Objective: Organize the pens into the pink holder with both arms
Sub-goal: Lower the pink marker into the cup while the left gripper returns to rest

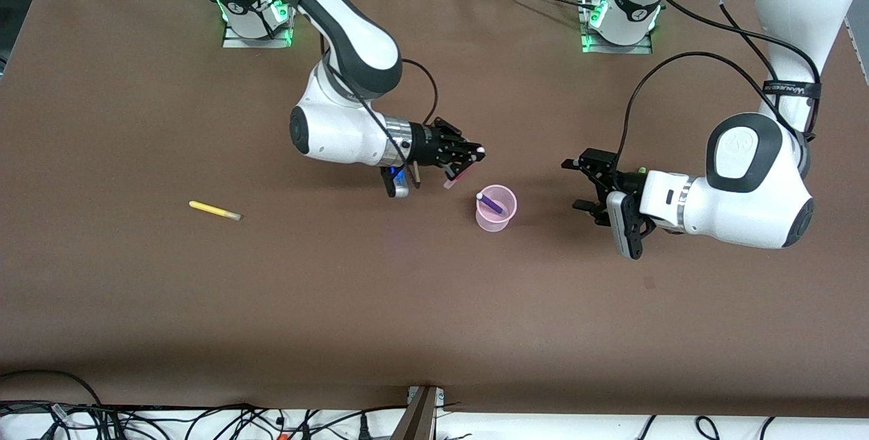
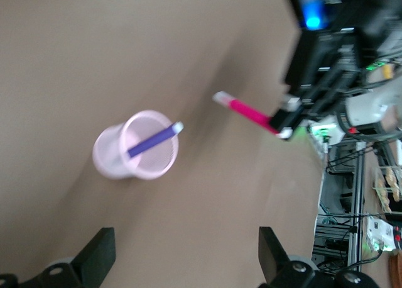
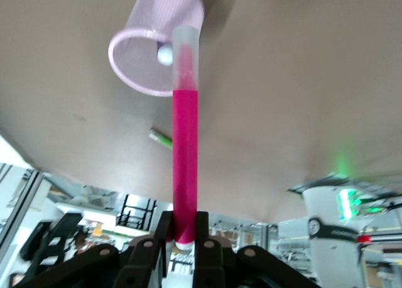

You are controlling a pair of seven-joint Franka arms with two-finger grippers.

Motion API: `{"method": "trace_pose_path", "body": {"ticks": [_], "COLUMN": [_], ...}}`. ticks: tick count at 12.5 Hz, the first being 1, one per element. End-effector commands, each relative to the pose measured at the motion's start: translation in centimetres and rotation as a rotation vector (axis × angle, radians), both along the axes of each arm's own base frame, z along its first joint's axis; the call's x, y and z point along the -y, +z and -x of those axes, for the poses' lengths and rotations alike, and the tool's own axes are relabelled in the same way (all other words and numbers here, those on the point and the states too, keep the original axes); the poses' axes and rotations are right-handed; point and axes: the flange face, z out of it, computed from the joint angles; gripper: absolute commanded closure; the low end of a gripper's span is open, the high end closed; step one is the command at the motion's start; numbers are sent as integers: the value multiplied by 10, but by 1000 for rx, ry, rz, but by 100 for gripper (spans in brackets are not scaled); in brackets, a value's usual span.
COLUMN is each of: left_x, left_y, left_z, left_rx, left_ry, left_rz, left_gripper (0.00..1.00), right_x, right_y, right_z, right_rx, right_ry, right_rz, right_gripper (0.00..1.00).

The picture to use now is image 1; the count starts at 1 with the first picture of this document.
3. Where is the pink marker pen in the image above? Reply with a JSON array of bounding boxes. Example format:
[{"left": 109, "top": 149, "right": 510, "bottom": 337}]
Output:
[{"left": 443, "top": 147, "right": 485, "bottom": 190}]

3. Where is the purple marker pen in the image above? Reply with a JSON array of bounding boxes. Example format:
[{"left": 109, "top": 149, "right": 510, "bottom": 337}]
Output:
[{"left": 477, "top": 188, "right": 505, "bottom": 216}]

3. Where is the pink mesh pen holder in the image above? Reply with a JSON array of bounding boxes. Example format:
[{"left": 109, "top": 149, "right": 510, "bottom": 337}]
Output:
[{"left": 475, "top": 184, "right": 519, "bottom": 233}]

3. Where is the yellow marker pen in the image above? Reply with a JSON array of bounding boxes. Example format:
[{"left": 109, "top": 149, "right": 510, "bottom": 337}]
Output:
[{"left": 188, "top": 200, "right": 243, "bottom": 222}]

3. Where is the brown support beam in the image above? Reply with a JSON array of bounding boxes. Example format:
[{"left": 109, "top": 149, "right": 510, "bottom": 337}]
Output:
[{"left": 392, "top": 387, "right": 439, "bottom": 440}]

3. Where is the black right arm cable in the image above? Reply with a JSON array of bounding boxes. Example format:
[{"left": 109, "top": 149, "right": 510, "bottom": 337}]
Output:
[{"left": 353, "top": 58, "right": 439, "bottom": 130}]

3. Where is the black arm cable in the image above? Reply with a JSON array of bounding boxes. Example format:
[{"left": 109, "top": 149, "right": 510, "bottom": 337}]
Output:
[
  {"left": 614, "top": 0, "right": 824, "bottom": 179},
  {"left": 353, "top": 58, "right": 439, "bottom": 130}
]

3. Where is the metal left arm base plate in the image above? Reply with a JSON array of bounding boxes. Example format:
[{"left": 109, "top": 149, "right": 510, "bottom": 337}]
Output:
[{"left": 579, "top": 0, "right": 654, "bottom": 55}]

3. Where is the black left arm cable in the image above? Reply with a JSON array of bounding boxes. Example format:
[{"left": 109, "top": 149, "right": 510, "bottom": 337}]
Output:
[{"left": 614, "top": 0, "right": 824, "bottom": 179}]

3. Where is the black left arm strap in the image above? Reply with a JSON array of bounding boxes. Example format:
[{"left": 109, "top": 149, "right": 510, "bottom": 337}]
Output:
[{"left": 761, "top": 78, "right": 823, "bottom": 100}]

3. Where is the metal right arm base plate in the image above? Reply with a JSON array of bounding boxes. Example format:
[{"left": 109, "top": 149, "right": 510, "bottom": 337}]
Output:
[{"left": 222, "top": 0, "right": 295, "bottom": 49}]

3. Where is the metal beam bracket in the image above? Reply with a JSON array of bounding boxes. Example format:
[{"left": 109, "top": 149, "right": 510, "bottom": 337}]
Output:
[{"left": 406, "top": 386, "right": 446, "bottom": 412}]

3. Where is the black tangled floor cable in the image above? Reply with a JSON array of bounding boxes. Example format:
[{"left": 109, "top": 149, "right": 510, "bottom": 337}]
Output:
[{"left": 102, "top": 402, "right": 408, "bottom": 440}]

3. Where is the black looped floor cable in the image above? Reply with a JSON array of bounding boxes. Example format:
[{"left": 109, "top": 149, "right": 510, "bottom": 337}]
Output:
[{"left": 0, "top": 369, "right": 104, "bottom": 422}]

